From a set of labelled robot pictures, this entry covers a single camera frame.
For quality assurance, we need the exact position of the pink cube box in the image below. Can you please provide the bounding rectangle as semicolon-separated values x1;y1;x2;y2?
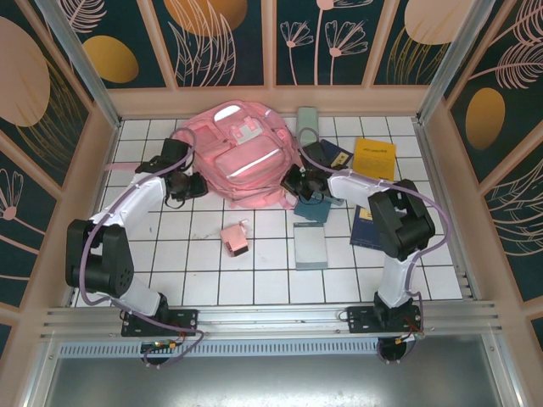
219;219;251;259

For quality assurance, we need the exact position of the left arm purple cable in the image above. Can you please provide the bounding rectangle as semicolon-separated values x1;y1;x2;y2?
79;129;208;369

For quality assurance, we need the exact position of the clear plastic ruler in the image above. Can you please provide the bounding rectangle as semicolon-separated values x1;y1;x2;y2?
415;0;495;124

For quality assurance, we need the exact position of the grey white notebook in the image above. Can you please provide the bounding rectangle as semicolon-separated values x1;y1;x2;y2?
294;220;330;271

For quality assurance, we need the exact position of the mint green case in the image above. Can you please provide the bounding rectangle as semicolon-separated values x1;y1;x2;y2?
296;106;320;148

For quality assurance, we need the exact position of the aluminium corner post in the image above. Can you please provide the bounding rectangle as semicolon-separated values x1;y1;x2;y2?
36;0;123;132

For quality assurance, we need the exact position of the large navy book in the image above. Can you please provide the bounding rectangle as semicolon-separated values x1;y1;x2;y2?
316;138;355;170

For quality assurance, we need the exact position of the narrow navy book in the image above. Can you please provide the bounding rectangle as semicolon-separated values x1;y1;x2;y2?
349;204;389;249

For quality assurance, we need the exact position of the perforated cable duct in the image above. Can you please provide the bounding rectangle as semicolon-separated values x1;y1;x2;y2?
57;341;489;360

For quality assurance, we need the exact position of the pink backpack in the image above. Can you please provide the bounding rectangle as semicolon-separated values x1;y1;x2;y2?
104;100;298;209

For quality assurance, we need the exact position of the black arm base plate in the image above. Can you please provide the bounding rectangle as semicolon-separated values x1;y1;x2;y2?
120;308;200;338
345;304;425;337

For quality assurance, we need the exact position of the yellow book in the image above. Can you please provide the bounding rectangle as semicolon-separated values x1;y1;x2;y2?
353;137;398;183

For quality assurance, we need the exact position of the aluminium side rail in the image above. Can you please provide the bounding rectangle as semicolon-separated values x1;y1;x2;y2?
413;118;480;303

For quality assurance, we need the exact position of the grey metal panel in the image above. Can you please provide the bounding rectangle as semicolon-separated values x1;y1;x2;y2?
23;355;525;407

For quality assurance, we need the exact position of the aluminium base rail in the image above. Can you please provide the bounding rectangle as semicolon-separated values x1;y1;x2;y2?
40;299;504;340

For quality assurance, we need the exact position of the small teal notebook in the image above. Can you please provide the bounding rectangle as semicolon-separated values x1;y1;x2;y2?
293;198;332;224

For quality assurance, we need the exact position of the small wired connector board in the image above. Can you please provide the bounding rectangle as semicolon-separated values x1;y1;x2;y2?
392;330;426;345
141;337;188;354

